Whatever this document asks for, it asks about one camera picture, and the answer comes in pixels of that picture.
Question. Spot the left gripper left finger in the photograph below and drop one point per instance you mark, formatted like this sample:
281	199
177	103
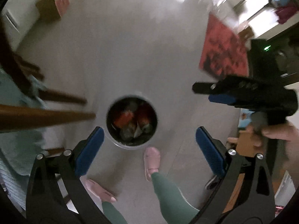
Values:
55	192

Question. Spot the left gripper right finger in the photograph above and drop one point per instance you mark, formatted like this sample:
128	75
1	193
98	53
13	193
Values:
244	193

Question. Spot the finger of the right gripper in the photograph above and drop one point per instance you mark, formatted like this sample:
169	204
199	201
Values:
222	99
203	88

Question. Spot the round trash bin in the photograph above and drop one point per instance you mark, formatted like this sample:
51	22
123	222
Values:
131	122

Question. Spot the person right hand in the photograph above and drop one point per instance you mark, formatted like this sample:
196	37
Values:
287	132

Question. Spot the red patterned floor mat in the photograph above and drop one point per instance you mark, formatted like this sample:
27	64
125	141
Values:
223	52

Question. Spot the left pink slipper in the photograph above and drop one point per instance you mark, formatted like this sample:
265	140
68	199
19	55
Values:
99	191

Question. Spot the pink slipper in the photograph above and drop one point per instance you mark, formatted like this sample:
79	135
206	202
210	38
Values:
152	160
99	191

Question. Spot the green trouser legs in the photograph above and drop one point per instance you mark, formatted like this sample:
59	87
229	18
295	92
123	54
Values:
174	207

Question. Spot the right pink slipper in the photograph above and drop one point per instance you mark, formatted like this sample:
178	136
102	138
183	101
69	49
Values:
152	160

